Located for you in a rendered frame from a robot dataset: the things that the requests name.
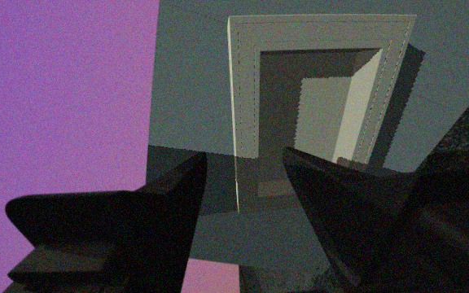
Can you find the beige picture frame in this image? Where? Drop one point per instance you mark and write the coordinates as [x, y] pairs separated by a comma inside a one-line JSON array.
[[318, 83]]

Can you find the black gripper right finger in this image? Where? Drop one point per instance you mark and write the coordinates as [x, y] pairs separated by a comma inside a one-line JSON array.
[[357, 216]]

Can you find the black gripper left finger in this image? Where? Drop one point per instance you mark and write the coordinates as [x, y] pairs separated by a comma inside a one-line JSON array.
[[156, 221]]

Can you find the dark grey flat panel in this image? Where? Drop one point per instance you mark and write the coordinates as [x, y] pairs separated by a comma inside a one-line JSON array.
[[191, 112]]

